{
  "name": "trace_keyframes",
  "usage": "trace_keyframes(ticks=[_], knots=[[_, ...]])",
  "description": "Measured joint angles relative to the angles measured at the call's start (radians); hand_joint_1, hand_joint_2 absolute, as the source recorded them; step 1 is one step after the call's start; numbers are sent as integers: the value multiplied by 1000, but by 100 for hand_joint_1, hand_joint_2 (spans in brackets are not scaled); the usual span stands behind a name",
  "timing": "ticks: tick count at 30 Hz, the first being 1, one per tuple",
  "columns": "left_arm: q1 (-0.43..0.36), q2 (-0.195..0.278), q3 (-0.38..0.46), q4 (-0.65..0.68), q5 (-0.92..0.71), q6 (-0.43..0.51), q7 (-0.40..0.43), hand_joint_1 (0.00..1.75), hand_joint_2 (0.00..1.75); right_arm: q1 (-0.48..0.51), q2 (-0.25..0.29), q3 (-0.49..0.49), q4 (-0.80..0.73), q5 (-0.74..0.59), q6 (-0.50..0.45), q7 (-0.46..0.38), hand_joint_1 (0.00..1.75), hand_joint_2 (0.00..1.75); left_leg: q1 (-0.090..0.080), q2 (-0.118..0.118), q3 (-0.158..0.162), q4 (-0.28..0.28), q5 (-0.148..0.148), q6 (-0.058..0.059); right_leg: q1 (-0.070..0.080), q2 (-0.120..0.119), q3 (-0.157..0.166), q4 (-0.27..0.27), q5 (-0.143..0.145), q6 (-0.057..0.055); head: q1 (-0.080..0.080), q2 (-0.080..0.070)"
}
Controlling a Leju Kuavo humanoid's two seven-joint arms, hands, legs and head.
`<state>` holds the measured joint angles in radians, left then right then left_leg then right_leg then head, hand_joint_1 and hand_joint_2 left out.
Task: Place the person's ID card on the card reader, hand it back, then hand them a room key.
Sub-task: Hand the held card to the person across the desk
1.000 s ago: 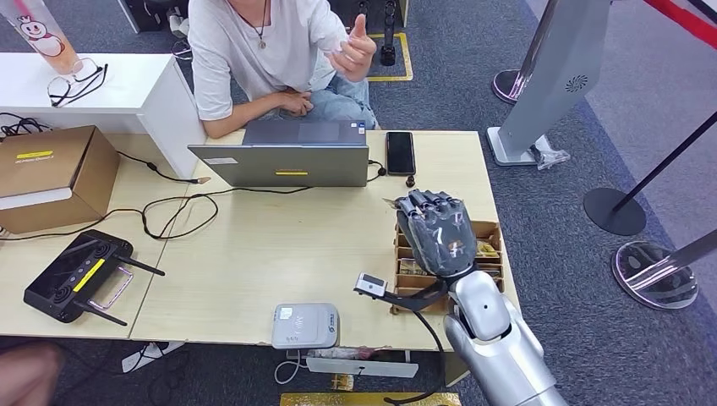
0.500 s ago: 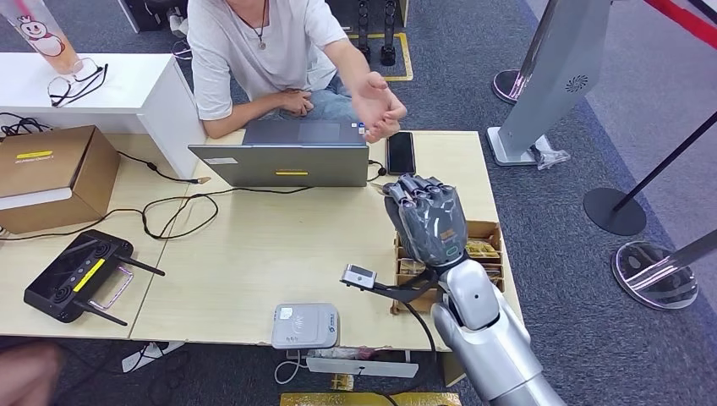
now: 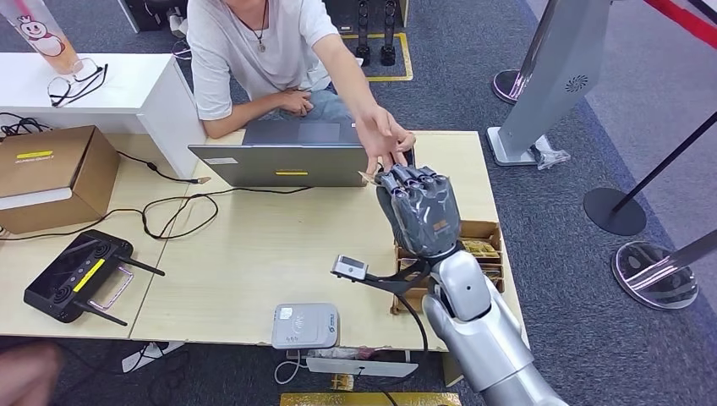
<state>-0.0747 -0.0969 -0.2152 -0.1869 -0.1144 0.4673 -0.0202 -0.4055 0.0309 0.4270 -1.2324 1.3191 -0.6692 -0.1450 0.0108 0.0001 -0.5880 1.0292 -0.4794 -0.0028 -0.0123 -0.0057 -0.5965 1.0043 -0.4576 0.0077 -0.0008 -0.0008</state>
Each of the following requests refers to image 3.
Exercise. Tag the gold floor plate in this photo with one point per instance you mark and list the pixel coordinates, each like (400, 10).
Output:
(336, 400)

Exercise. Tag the clear plastic wrap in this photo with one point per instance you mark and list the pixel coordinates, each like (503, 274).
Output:
(552, 158)

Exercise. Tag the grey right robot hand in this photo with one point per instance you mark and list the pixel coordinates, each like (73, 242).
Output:
(420, 213)

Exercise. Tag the small card on floor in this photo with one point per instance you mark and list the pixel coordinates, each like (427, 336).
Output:
(343, 382)

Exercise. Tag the chrome stanchion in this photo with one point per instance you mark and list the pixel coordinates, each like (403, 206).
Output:
(652, 277)

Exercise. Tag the light wooden desk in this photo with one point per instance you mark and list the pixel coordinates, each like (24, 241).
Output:
(269, 252)

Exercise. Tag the person's left hand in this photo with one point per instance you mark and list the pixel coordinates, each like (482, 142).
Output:
(383, 134)

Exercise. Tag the chrome stanchion base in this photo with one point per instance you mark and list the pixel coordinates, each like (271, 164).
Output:
(504, 87)

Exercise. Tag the person's right forearm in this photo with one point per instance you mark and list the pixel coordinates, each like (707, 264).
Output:
(241, 120)

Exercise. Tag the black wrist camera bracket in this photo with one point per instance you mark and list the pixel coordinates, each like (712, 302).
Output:
(397, 283)

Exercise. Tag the black smartphone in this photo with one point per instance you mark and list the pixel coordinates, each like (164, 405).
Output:
(410, 158)

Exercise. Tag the black-rimmed eyeglasses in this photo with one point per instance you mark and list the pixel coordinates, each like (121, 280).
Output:
(95, 75)

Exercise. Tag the red barrier belt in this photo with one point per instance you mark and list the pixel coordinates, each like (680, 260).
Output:
(683, 21)

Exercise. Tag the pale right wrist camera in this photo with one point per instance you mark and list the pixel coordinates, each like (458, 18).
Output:
(351, 268)

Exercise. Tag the blurred skin-coloured object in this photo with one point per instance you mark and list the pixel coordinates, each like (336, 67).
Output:
(25, 375)

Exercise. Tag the person's left forearm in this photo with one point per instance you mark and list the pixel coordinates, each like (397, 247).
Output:
(347, 78)

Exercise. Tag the long white power strip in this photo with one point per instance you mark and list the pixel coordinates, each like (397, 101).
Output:
(358, 368)

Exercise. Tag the person's right hand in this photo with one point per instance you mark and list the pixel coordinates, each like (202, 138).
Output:
(296, 102)

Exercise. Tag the black controller with antennas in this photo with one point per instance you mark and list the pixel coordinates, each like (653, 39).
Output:
(73, 274)

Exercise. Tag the silver kiosk stand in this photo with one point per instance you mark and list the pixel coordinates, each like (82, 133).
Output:
(554, 84)

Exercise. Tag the snowman print drink cup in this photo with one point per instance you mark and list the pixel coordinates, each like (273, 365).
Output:
(42, 39)

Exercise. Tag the white cabinet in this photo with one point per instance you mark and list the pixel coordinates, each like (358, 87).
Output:
(129, 89)

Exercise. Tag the wooden card organizer box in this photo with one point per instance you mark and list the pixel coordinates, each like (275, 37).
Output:
(482, 230)

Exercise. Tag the grey laptop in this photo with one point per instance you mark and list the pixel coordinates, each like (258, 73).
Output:
(291, 165)

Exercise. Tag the brown cardboard box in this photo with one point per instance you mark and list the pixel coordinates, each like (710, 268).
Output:
(50, 168)

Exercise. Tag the black humanoid robot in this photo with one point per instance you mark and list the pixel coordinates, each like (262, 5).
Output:
(387, 53)

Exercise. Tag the grey card reader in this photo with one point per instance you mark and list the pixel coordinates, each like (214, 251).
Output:
(305, 326)

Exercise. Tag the black stanchion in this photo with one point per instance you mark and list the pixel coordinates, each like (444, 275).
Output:
(613, 212)

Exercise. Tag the person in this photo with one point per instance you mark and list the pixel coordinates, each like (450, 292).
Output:
(246, 50)

